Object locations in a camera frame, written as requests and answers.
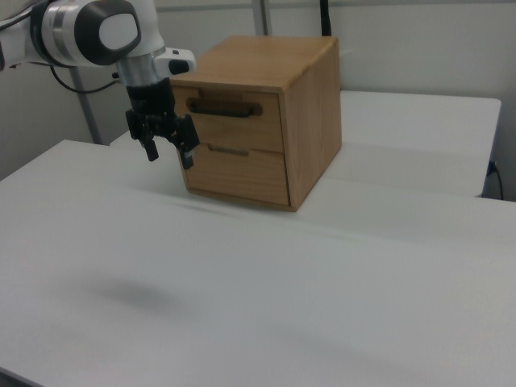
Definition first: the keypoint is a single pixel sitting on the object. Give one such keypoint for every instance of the wooden drawer cabinet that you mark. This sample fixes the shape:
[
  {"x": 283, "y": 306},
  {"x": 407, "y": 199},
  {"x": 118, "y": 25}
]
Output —
[{"x": 258, "y": 60}]

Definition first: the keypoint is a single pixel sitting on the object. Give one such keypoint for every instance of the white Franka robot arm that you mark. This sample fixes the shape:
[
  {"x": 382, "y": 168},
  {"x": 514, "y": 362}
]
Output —
[{"x": 76, "y": 36}]

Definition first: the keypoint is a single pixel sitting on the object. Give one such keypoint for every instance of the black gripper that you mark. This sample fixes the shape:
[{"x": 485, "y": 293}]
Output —
[{"x": 151, "y": 102}]

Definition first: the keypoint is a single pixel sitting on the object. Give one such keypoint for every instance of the black vertical pole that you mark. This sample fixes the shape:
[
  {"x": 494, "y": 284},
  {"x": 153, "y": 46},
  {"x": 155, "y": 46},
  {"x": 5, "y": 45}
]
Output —
[{"x": 325, "y": 18}]

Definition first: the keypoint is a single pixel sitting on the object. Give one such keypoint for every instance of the wooden drawer with slot grip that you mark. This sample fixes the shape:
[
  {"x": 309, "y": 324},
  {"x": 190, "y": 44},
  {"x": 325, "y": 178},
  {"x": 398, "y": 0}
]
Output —
[{"x": 238, "y": 173}]

